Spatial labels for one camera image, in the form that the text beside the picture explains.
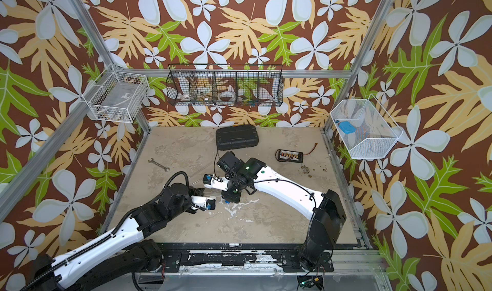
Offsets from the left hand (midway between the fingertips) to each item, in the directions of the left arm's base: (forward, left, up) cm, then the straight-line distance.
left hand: (202, 184), depth 79 cm
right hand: (-4, -9, 0) cm, 9 cm away
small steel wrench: (+22, +33, -16) cm, 43 cm away
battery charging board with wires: (+25, -43, -14) cm, 52 cm away
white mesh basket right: (+16, -72, +15) cm, 75 cm away
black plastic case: (+35, -12, -10) cm, 39 cm away
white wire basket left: (+35, +42, +18) cm, 57 cm away
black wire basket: (+49, -6, +15) cm, 52 cm away
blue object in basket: (+24, -64, +10) cm, 69 cm away
